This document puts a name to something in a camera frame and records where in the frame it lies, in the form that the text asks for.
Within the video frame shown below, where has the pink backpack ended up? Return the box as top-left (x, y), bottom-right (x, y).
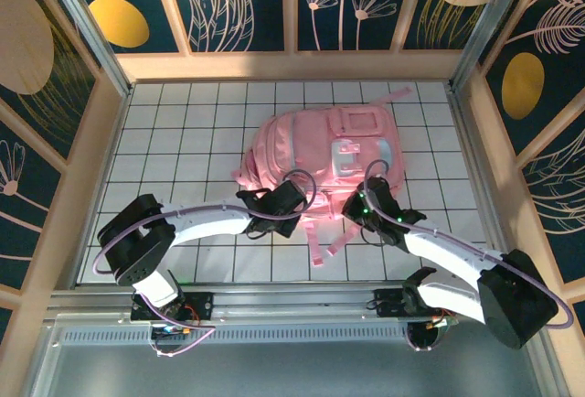
top-left (230, 87), bottom-right (412, 268)

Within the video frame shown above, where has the grey perforated metal cover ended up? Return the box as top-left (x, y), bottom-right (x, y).
top-left (25, 317), bottom-right (570, 397)

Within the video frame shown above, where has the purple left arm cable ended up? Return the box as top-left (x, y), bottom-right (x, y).
top-left (92, 168), bottom-right (317, 357)

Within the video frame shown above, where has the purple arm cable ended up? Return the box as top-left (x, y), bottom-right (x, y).
top-left (364, 158), bottom-right (575, 352)
top-left (92, 168), bottom-right (317, 357)

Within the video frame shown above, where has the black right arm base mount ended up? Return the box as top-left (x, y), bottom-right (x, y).
top-left (372, 287), bottom-right (460, 325)

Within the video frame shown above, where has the aluminium front rail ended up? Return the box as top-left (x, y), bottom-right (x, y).
top-left (43, 283), bottom-right (543, 325)

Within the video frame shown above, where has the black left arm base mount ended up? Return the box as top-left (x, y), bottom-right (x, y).
top-left (130, 287), bottom-right (216, 338)

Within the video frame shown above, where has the aluminium corner post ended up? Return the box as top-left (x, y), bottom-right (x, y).
top-left (38, 0), bottom-right (134, 97)
top-left (450, 0), bottom-right (537, 91)

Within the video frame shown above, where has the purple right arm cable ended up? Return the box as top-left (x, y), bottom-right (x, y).
top-left (364, 158), bottom-right (575, 352)

